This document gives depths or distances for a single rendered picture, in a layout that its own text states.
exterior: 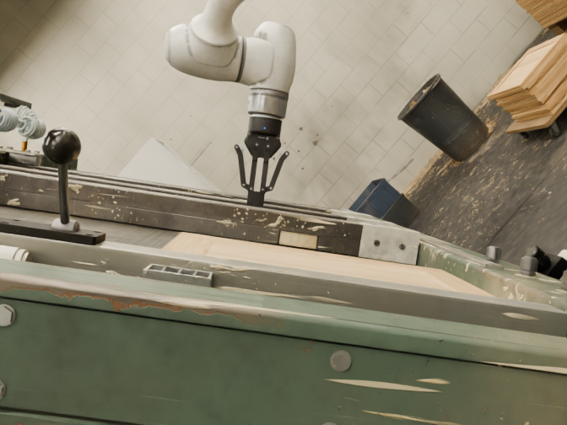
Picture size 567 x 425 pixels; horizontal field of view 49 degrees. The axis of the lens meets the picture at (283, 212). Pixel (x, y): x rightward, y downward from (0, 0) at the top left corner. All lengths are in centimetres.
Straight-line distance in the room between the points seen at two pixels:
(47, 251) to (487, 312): 48
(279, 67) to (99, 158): 505
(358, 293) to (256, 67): 79
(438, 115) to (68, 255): 477
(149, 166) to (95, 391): 442
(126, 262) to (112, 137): 567
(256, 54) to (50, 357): 103
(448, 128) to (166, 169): 233
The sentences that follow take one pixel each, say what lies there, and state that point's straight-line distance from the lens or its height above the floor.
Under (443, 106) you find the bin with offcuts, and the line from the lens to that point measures 534.
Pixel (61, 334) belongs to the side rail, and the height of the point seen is 130.
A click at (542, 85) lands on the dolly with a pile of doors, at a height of 30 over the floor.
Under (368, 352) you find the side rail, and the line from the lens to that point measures 45.
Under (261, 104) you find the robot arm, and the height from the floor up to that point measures 136.
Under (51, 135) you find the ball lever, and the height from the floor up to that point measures 145.
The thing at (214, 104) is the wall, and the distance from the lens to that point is 624.
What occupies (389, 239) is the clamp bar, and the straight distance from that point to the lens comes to 134.
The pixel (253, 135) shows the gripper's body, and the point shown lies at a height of 133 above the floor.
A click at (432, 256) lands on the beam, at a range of 127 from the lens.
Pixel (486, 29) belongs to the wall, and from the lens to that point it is 681.
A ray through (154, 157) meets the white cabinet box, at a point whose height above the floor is 193.
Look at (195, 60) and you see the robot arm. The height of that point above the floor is 152.
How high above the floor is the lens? 127
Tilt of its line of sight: 4 degrees down
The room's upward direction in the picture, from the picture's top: 49 degrees counter-clockwise
